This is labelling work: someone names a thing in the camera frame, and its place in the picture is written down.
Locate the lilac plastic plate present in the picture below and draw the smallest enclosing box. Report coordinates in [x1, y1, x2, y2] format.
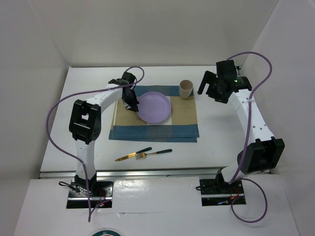
[137, 92, 171, 124]

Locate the beige plastic cup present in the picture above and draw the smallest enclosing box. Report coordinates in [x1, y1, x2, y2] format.
[179, 80, 193, 99]

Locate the gold knife dark handle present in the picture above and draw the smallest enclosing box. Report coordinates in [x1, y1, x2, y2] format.
[115, 147, 152, 161]

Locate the gold fork dark handle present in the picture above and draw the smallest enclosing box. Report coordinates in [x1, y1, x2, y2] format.
[135, 149, 173, 160]

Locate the blue and beige cloth placemat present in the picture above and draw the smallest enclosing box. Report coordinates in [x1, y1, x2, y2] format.
[109, 85, 199, 143]

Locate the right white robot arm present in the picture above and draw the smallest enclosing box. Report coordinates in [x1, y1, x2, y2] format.
[197, 59, 285, 193]

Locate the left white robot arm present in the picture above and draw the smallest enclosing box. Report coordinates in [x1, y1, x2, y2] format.
[69, 72, 139, 196]

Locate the green round sticker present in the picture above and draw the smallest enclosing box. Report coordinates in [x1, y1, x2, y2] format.
[92, 230, 122, 236]

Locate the aluminium frame rail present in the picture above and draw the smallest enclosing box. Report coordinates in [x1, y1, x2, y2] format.
[38, 65, 271, 179]

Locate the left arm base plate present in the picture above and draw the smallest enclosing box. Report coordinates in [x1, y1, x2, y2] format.
[59, 180, 114, 209]

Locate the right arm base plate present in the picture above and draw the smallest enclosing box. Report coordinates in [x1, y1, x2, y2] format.
[195, 179, 247, 207]

